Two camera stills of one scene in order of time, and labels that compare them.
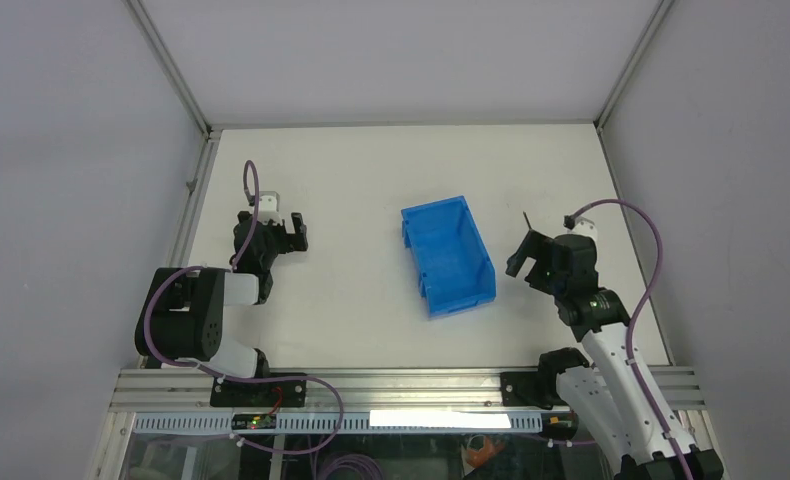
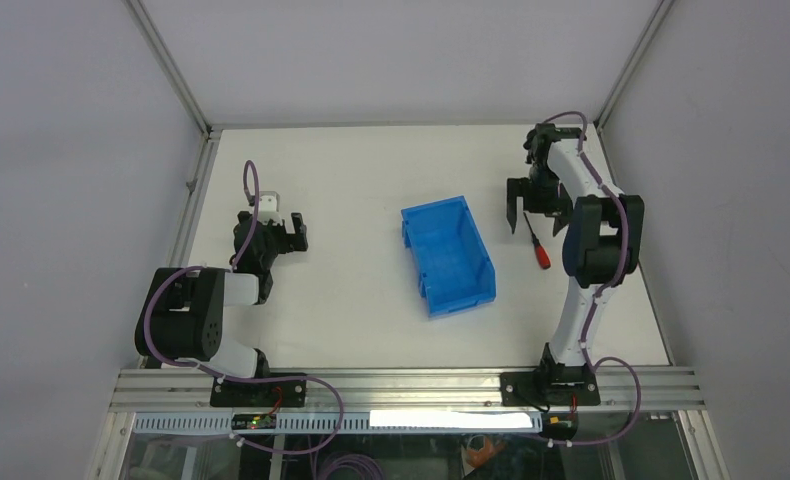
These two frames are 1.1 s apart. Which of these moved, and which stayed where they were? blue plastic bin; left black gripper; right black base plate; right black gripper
Moved: right black gripper
Stayed: right black base plate; blue plastic bin; left black gripper
